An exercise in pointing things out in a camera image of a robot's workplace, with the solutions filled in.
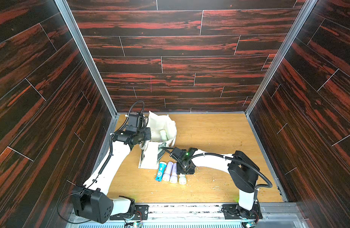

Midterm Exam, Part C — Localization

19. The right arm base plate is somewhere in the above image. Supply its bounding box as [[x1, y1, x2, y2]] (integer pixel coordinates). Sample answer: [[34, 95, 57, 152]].
[[221, 202, 263, 220]]

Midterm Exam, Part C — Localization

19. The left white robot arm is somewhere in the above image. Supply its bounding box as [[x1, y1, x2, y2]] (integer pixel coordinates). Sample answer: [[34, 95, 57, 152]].
[[71, 127, 151, 224]]

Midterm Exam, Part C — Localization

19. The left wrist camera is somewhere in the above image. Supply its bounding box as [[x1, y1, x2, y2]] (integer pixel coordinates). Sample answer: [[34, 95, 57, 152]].
[[126, 113, 147, 132]]

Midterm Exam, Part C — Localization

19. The aluminium front rail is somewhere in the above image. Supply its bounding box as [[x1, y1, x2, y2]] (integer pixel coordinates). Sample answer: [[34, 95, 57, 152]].
[[66, 203, 309, 228]]

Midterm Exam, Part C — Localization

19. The white floral canvas tote bag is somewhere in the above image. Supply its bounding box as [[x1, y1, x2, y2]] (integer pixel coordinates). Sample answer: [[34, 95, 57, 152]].
[[138, 112, 177, 169]]

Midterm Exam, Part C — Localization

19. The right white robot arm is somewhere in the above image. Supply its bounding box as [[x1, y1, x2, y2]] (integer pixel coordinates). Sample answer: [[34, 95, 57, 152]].
[[159, 146, 273, 221]]

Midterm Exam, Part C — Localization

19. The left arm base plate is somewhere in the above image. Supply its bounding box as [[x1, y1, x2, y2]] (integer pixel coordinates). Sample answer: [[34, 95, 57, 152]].
[[109, 204, 149, 221]]

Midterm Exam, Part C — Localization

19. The blue flashlight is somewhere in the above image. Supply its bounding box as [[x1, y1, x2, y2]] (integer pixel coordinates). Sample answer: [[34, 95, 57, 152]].
[[156, 161, 167, 182]]

